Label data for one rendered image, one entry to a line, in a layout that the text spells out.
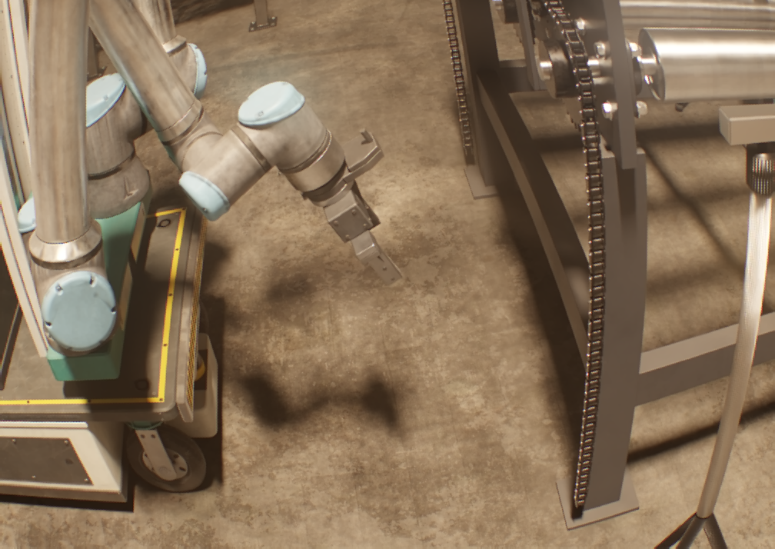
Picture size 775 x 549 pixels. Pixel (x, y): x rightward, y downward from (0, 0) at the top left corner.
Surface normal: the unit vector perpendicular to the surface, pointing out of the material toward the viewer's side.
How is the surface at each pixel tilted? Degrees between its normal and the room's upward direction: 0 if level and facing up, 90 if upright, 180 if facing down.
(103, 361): 90
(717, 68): 70
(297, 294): 0
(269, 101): 19
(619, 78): 90
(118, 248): 0
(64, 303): 95
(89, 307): 95
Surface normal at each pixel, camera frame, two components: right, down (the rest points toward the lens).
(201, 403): -0.12, -0.83
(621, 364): 0.11, 0.53
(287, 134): 0.45, 0.41
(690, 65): 0.05, 0.13
